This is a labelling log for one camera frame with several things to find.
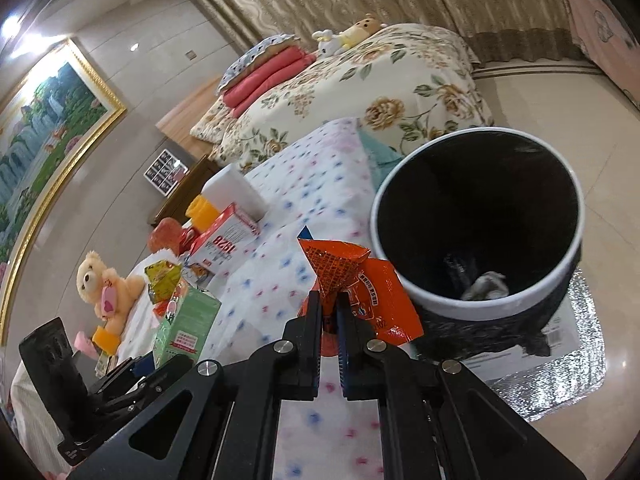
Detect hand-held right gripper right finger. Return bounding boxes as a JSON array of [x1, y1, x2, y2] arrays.
[[335, 291, 589, 480]]

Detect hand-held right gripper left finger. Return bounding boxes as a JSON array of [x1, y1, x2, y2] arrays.
[[65, 290, 323, 480]]

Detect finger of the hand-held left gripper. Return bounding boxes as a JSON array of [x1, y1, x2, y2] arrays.
[[96, 369, 174, 414], [90, 354, 154, 397]]

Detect orange snack wrapper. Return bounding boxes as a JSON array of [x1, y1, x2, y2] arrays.
[[297, 237, 426, 357]]

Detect black bin with white rim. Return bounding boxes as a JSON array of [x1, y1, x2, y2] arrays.
[[369, 127, 587, 362]]

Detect orange block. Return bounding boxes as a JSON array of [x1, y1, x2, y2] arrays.
[[93, 326, 121, 352]]

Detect green carton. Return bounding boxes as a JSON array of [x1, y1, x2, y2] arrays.
[[152, 279, 223, 369]]

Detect orange fruit at edge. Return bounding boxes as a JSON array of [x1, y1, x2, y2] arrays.
[[75, 251, 147, 337]]

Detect yellow green snack packet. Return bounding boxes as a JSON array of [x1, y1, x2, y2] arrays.
[[144, 259, 184, 305]]

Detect red and white carton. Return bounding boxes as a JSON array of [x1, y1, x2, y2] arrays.
[[186, 203, 262, 275]]

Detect white dotted cloth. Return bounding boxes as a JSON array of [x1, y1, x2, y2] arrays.
[[10, 117, 416, 480]]

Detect red apple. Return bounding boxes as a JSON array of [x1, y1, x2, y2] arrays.
[[149, 217, 194, 254]]

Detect crumpled white paper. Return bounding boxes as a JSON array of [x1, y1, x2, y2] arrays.
[[460, 270, 511, 302]]

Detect white foam fruit net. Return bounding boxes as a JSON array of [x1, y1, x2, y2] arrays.
[[200, 162, 271, 222]]

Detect wooden nightstand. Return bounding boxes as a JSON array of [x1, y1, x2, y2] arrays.
[[149, 154, 222, 229]]

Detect teal cloth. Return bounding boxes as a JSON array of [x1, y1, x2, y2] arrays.
[[359, 127, 402, 167]]

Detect black and white photo sheet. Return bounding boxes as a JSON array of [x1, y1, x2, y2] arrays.
[[143, 149, 194, 197]]

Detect silver foil mat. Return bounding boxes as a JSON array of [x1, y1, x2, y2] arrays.
[[440, 265, 607, 422]]

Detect gold framed landscape painting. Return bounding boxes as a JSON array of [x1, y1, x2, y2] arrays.
[[0, 37, 129, 347]]

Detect small cream printed pillow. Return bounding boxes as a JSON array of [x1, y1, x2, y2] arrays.
[[189, 94, 242, 144]]

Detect wooden headboard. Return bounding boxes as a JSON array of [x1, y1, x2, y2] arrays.
[[156, 76, 224, 157]]

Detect bed with floral duvet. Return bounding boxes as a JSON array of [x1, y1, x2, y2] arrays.
[[190, 22, 497, 177]]

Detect folded red blanket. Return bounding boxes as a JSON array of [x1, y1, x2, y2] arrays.
[[222, 45, 319, 119]]

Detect blue dotted pillow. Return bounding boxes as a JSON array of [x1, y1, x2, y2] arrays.
[[219, 33, 302, 95]]

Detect white plush rabbit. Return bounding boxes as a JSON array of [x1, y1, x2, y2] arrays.
[[312, 29, 347, 57]]

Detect yellow plush bear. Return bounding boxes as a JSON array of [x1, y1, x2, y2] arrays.
[[339, 12, 385, 47]]

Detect pink heart print cloth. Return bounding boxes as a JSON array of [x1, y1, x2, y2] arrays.
[[554, 0, 640, 93]]

